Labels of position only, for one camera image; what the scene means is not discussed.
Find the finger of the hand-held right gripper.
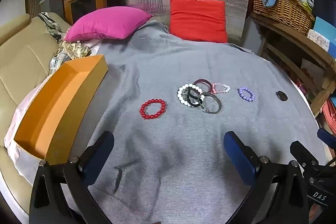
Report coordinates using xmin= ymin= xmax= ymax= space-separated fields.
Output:
xmin=289 ymin=140 xmax=319 ymax=169
xmin=317 ymin=128 xmax=336 ymax=149

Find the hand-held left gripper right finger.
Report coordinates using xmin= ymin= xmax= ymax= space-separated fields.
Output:
xmin=223 ymin=131 xmax=315 ymax=224

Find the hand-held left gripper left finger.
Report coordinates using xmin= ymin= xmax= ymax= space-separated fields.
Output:
xmin=29 ymin=131 xmax=115 ymax=224

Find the silver metal bangle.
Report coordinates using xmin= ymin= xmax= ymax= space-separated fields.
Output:
xmin=197 ymin=92 xmax=222 ymax=115

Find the purple bead bracelet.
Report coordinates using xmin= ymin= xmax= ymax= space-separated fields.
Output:
xmin=238 ymin=87 xmax=256 ymax=102

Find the red bead bracelet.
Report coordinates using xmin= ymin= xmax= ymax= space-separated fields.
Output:
xmin=139 ymin=99 xmax=167 ymax=120

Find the pink bead bracelet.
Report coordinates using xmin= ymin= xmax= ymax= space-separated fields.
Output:
xmin=211 ymin=83 xmax=231 ymax=94

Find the orange cardboard box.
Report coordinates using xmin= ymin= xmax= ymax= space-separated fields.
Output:
xmin=14 ymin=54 xmax=109 ymax=165

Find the pink bag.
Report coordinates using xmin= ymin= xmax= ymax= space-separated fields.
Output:
xmin=321 ymin=98 xmax=336 ymax=133

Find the maroon bangle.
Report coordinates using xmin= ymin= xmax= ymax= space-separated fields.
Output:
xmin=193 ymin=79 xmax=213 ymax=93

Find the pale pink bed sheet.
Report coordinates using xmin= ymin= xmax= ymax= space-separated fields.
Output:
xmin=4 ymin=39 xmax=103 ymax=189

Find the patterned cloth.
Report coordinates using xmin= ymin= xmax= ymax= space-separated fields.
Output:
xmin=39 ymin=12 xmax=92 ymax=75

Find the blue card box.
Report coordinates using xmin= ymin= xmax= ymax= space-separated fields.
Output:
xmin=307 ymin=17 xmax=336 ymax=59

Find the wooden bench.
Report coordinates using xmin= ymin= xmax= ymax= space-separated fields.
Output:
xmin=249 ymin=13 xmax=336 ymax=117

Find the grey blanket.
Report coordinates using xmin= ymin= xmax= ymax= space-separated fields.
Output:
xmin=88 ymin=20 xmax=327 ymax=224

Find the beige leather sofa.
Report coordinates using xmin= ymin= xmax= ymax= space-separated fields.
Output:
xmin=0 ymin=13 xmax=71 ymax=215

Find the wicker basket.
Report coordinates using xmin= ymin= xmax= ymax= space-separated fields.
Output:
xmin=252 ymin=0 xmax=315 ymax=36

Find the pink pillow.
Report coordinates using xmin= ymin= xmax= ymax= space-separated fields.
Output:
xmin=64 ymin=7 xmax=153 ymax=41

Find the red pillow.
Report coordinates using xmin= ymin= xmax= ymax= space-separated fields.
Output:
xmin=169 ymin=0 xmax=228 ymax=43

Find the white bead bracelet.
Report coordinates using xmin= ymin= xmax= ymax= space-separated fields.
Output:
xmin=177 ymin=83 xmax=204 ymax=108

